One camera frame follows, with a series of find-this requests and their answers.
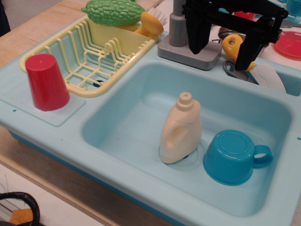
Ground blue plastic container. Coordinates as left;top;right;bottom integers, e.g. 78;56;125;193
280;0;301;16

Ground orange paper scrap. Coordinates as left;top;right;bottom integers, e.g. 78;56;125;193
8;209;33;225

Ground grey utensil handle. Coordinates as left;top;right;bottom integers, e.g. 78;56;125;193
222;60;258;85

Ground light blue toy sink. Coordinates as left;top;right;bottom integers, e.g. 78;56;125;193
0;43;301;226

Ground silver metal pot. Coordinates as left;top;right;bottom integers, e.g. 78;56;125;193
212;29;246;44

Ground pink plastic plate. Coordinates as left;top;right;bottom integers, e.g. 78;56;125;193
274;31;301;59

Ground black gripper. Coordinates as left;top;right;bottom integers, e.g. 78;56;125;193
183;0;288;71

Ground blue plastic mug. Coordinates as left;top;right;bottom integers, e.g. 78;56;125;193
203;129;273;186

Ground red plastic cup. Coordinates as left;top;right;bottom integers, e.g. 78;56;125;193
25;53;70;111

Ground white plastic spatula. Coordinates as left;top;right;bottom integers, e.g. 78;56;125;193
249;64;286;93

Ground green bitter melon toy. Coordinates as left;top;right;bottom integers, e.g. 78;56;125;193
81;0;145;26

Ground yellow dish brush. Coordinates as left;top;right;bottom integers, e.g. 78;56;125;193
135;8;167;37

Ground grey toy faucet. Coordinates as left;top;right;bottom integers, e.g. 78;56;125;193
158;0;222;70

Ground yellow utensil handle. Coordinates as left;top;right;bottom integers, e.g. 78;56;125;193
222;34;243;63

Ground yellow plastic drying rack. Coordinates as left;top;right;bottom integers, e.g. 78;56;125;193
19;16;159;97

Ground black cable loop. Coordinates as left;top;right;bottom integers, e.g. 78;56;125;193
0;192;40;226

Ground cream detergent bottle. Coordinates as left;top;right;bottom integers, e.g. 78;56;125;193
160;92;202;164

